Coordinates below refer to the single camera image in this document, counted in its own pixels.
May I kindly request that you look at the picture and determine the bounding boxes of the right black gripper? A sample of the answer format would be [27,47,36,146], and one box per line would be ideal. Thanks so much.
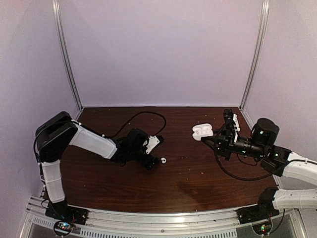
[201,127,266,161]

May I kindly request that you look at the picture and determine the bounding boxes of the white charging case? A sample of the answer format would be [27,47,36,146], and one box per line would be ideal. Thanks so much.
[192,123,213,141]

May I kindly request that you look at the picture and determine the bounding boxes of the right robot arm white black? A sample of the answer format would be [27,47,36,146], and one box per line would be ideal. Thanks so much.
[192,115,317,219]

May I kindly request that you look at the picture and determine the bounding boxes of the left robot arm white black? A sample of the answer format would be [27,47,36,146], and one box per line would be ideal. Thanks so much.
[34,111,164,220]

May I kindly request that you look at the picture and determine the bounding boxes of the right circuit board with leds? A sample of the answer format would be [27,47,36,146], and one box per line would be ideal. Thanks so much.
[252,223,272,236]

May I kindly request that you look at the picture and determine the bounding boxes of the circuit board with leds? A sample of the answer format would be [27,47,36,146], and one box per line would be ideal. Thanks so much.
[252,223,272,236]
[53,221,74,236]

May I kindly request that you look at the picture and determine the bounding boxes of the left circuit board with leds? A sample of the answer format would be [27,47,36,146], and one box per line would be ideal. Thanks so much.
[53,221,74,236]

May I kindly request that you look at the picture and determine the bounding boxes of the right black braided cable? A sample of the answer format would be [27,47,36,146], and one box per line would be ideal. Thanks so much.
[214,123,273,181]

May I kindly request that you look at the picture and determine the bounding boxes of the black braided cable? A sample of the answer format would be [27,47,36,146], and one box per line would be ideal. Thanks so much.
[71,112,166,139]
[214,123,273,181]

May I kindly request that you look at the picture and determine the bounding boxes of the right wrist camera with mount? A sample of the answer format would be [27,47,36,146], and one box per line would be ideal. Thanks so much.
[223,109,241,144]

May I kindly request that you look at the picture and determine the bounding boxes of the left black braided cable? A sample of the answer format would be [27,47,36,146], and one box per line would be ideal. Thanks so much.
[71,112,166,139]

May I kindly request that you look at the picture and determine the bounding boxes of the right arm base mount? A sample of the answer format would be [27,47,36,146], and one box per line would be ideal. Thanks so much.
[237,204,280,224]

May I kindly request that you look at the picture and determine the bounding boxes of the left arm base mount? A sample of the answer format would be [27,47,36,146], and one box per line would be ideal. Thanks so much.
[45,203,88,225]

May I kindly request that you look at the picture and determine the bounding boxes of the right aluminium frame post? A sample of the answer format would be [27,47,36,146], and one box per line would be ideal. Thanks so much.
[239,0,270,111]

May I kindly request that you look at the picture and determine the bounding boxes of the aluminium frame post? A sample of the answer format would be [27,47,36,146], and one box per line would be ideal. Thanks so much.
[52,0,83,111]
[239,0,270,111]

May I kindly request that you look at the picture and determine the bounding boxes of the left aluminium frame post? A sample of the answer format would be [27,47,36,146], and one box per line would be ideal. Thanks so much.
[52,0,83,111]

